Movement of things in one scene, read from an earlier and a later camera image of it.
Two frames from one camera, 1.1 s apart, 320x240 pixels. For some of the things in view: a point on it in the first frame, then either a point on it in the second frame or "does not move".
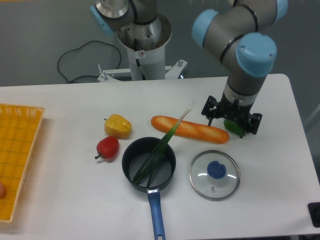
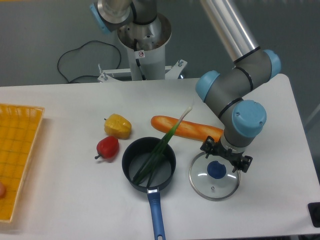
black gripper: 228,110 → 241,163
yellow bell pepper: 117,126 does not move
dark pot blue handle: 149,164 does not move
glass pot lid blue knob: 216,170 does not move
